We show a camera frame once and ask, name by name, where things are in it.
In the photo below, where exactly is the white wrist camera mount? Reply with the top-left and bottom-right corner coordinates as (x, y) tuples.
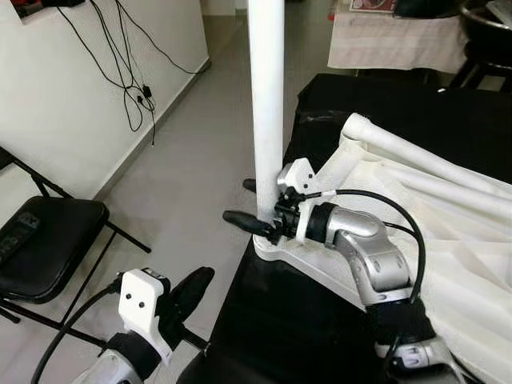
(118, 268), (173, 361)
(276, 158), (329, 245)

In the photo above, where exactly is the black stool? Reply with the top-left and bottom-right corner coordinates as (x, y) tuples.
(452, 60), (512, 90)

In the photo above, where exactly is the black wall shelf device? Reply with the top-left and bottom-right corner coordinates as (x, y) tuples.
(12, 0), (85, 18)

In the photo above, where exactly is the white plastic children table top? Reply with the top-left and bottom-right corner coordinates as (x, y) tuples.
(253, 112), (512, 384)

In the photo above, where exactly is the red printed box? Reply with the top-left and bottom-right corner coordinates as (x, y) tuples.
(350, 0), (398, 13)

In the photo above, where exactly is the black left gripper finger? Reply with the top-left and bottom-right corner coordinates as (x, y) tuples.
(172, 267), (215, 321)

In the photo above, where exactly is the pale patterned mat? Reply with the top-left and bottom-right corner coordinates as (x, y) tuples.
(328, 10), (469, 74)

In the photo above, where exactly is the white plastic table leg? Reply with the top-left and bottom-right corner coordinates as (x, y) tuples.
(342, 113), (512, 197)
(384, 164), (512, 221)
(246, 0), (287, 245)

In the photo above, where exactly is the black tablecloth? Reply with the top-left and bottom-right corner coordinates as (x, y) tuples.
(178, 74), (512, 384)

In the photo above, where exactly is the black folding chair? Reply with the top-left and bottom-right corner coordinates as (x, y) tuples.
(0, 146), (153, 349)

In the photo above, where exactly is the black bag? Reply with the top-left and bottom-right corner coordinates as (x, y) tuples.
(396, 0), (461, 18)

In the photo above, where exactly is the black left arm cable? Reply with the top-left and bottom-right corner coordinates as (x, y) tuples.
(32, 276), (125, 384)

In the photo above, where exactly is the black hanging wall cable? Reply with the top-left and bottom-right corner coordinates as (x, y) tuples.
(116, 0), (210, 75)
(56, 0), (157, 146)

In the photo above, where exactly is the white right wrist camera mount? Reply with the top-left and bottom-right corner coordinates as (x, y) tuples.
(276, 158), (329, 245)

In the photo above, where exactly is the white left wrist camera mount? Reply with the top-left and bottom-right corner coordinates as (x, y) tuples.
(118, 268), (173, 361)

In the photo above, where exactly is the black power strip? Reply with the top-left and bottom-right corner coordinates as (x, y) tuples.
(0, 212), (41, 261)

